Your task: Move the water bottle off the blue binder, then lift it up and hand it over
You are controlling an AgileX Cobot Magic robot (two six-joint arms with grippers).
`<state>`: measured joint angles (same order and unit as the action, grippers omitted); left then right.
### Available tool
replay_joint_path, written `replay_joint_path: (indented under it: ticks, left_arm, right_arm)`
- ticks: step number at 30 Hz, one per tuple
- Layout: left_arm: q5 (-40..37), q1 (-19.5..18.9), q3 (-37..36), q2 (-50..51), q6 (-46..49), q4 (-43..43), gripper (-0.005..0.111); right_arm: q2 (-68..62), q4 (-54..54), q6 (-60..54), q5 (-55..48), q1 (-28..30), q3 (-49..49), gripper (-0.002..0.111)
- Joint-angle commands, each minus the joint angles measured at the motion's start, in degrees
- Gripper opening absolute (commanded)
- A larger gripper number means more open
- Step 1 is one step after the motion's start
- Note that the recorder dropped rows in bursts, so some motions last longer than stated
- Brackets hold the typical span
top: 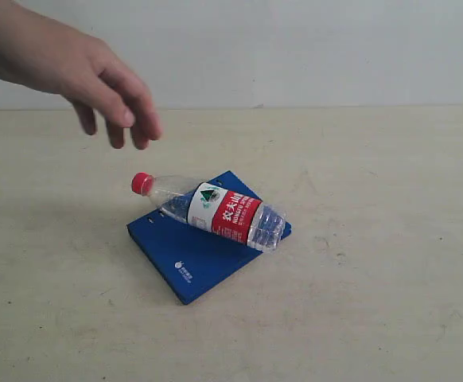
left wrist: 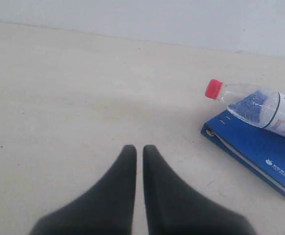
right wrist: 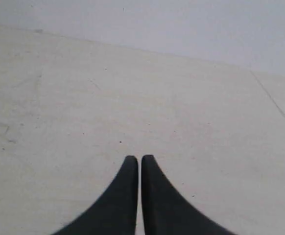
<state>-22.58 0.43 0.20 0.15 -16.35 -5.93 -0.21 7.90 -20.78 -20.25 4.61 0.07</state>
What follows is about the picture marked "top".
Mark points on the person's bare hand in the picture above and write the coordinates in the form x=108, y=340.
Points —
x=48, y=56

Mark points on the clear plastic water bottle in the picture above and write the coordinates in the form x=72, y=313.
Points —
x=212, y=208

